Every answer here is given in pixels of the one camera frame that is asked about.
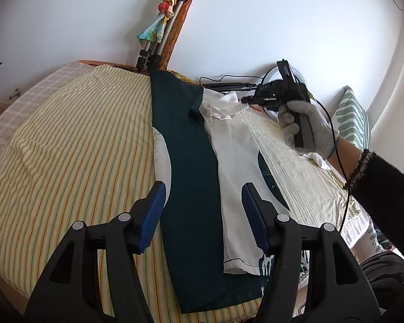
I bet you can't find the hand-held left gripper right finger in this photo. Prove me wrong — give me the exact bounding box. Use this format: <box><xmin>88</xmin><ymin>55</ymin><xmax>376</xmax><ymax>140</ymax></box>
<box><xmin>241</xmin><ymin>182</ymin><xmax>382</xmax><ymax>323</ymax></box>

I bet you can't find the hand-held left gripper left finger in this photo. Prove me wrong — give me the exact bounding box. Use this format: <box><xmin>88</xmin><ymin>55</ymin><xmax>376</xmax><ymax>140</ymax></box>
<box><xmin>25</xmin><ymin>181</ymin><xmax>168</xmax><ymax>323</ymax></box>

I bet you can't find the white shirt with dark print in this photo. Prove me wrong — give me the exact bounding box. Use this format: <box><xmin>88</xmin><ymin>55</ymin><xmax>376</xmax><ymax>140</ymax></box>
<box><xmin>198</xmin><ymin>89</ymin><xmax>292</xmax><ymax>275</ymax></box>

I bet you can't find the dark green shirt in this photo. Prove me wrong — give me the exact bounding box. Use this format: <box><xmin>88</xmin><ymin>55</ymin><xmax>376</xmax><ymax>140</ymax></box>
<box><xmin>149</xmin><ymin>70</ymin><xmax>264</xmax><ymax>313</ymax></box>

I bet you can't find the person's right forearm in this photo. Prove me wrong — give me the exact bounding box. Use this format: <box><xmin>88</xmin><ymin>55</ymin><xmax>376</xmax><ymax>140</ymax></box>
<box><xmin>326</xmin><ymin>137</ymin><xmax>404</xmax><ymax>271</ymax></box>

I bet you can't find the person's right hand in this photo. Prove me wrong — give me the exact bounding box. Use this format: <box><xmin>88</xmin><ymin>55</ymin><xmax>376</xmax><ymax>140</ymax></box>
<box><xmin>278</xmin><ymin>100</ymin><xmax>340</xmax><ymax>163</ymax></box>

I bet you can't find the white round lamp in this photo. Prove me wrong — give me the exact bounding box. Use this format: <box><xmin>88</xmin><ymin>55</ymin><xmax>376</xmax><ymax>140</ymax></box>
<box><xmin>260</xmin><ymin>65</ymin><xmax>306</xmax><ymax>120</ymax></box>

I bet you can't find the cream textured mat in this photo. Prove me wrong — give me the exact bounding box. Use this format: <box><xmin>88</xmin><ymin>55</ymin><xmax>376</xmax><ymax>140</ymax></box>
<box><xmin>237</xmin><ymin>107</ymin><xmax>361</xmax><ymax>240</ymax></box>

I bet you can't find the green white patterned pillow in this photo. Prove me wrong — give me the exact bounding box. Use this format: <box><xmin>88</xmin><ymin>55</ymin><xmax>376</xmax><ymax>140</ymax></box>
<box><xmin>331</xmin><ymin>85</ymin><xmax>373</xmax><ymax>151</ymax></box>

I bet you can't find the silver black tripod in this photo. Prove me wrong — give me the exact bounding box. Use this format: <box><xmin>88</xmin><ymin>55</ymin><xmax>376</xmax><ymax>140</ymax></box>
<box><xmin>136</xmin><ymin>0</ymin><xmax>191</xmax><ymax>72</ymax></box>

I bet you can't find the small white cloth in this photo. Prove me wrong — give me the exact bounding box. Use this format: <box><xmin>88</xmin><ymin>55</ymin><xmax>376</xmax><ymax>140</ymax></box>
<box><xmin>301</xmin><ymin>152</ymin><xmax>333</xmax><ymax>171</ymax></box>

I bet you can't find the colourful scarf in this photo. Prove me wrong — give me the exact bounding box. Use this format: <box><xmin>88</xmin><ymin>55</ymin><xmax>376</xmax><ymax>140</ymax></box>
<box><xmin>137</xmin><ymin>0</ymin><xmax>194</xmax><ymax>50</ymax></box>

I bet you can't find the yellow striped bed sheet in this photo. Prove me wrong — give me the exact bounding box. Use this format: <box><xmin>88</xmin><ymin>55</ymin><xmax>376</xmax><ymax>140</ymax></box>
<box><xmin>0</xmin><ymin>64</ymin><xmax>266</xmax><ymax>314</ymax></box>

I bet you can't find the white patterned cloth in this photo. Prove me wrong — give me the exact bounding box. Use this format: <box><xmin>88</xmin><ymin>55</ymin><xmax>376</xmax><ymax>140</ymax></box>
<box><xmin>352</xmin><ymin>213</ymin><xmax>388</xmax><ymax>264</ymax></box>

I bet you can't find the dark grey object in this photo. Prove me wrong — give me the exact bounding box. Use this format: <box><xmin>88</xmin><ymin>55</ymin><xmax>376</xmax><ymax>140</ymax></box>
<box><xmin>358</xmin><ymin>250</ymin><xmax>404</xmax><ymax>307</ymax></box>

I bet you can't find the pale checked blanket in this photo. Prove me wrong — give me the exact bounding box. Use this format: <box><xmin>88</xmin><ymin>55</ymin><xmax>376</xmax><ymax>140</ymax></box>
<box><xmin>0</xmin><ymin>61</ymin><xmax>100</xmax><ymax>189</ymax></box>

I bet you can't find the thin black cable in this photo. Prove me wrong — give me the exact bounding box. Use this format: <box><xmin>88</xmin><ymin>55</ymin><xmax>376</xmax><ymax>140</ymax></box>
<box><xmin>198</xmin><ymin>73</ymin><xmax>267</xmax><ymax>87</ymax></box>

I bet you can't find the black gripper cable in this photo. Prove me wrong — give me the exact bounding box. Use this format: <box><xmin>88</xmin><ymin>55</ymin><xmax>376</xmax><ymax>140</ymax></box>
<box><xmin>308</xmin><ymin>89</ymin><xmax>352</xmax><ymax>232</ymax></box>

